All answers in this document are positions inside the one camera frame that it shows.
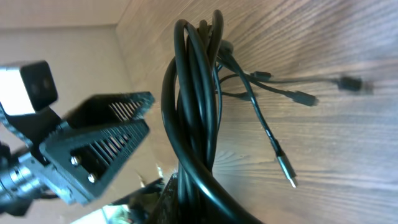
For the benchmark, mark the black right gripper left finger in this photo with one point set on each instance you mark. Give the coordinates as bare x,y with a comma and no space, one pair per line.
111,108

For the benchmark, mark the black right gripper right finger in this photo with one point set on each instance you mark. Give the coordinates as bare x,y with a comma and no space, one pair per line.
166,211

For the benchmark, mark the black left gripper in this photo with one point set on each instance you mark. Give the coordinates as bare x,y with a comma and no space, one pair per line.
83,163

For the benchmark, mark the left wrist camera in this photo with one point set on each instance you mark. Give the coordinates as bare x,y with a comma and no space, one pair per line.
27,87

